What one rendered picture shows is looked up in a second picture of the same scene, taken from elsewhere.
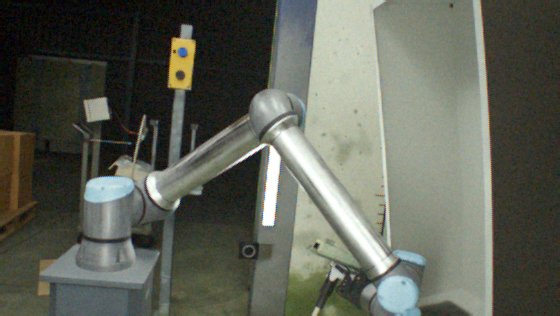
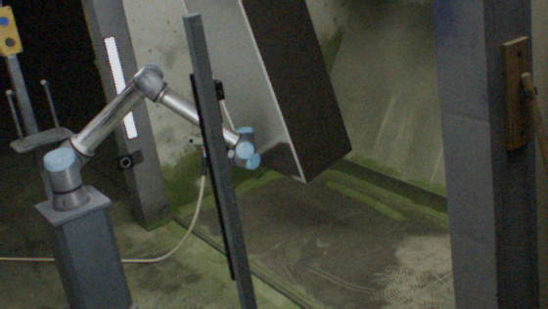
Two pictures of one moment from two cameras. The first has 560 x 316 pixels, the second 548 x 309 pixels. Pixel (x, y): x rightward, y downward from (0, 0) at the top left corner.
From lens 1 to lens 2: 2.70 m
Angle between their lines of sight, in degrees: 27
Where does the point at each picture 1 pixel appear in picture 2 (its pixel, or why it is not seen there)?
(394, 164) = (216, 68)
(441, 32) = not seen: outside the picture
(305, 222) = (159, 123)
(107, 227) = (73, 181)
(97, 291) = (86, 217)
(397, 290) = (244, 149)
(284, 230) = (146, 135)
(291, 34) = not seen: outside the picture
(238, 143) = (132, 103)
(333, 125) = (155, 40)
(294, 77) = (112, 14)
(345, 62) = not seen: outside the picture
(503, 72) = (261, 31)
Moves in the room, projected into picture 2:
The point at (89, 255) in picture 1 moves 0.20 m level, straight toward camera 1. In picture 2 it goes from (68, 201) to (94, 208)
